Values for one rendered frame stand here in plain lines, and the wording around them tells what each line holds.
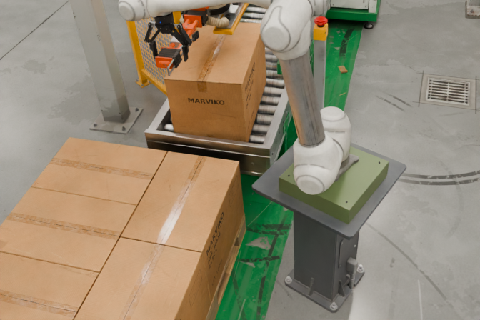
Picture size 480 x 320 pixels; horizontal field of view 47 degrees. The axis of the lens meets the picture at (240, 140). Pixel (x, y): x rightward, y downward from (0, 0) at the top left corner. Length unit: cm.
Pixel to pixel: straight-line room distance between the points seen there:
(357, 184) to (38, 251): 144
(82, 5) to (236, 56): 120
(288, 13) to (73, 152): 172
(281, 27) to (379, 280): 171
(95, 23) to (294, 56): 208
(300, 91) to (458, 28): 341
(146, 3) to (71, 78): 285
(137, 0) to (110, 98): 207
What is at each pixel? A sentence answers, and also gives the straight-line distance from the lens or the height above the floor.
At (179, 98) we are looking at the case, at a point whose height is 83.
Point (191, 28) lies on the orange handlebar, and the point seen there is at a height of 128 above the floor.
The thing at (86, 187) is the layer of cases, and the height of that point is 54.
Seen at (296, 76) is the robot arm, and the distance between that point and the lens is 186.
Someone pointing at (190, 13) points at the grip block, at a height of 128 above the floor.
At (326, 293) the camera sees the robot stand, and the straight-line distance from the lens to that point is 290.
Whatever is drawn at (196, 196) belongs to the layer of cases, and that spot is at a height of 54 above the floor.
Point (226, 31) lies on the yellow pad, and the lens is 269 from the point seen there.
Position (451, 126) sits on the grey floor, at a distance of 402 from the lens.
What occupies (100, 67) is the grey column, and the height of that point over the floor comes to 49.
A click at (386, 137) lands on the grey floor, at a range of 385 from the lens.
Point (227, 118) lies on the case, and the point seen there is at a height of 72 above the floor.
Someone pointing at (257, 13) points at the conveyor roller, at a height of 55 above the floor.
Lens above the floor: 246
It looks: 40 degrees down
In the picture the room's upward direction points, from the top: 5 degrees counter-clockwise
